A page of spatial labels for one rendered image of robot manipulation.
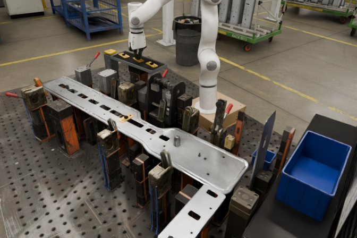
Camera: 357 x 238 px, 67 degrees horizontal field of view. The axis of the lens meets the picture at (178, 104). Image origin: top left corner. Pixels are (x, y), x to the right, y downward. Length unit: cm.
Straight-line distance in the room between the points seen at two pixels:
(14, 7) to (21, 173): 662
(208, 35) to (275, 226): 110
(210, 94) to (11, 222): 128
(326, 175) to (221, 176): 42
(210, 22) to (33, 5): 685
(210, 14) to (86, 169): 114
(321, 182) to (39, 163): 145
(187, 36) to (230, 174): 337
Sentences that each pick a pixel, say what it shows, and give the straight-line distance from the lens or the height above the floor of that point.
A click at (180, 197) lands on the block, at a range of 110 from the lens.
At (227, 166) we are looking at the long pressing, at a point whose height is 100.
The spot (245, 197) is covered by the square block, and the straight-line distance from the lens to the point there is 103.
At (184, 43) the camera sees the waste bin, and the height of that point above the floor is 40.
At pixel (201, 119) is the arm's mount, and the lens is 187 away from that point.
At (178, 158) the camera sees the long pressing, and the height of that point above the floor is 100.
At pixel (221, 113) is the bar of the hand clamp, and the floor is 115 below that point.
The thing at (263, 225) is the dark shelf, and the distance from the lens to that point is 101.
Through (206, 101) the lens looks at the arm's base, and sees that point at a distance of 185.
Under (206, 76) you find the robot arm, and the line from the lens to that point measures 175.
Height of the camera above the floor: 183
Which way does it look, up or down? 32 degrees down
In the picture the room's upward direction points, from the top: 1 degrees clockwise
